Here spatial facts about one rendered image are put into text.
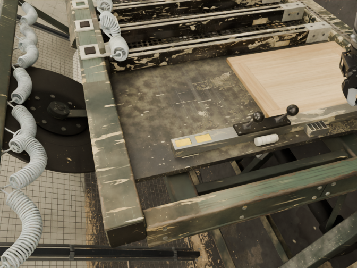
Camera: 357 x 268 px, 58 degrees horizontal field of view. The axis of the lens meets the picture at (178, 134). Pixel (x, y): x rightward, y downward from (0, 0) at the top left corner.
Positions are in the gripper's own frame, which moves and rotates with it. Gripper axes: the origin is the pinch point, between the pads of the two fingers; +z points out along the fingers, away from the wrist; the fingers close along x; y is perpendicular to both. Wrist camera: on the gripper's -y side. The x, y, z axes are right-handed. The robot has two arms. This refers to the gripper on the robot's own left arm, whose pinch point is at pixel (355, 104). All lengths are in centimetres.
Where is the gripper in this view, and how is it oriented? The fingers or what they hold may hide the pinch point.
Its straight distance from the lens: 103.2
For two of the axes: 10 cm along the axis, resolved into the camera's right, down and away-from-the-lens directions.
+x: -9.7, 1.5, 2.0
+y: 0.0, -8.1, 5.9
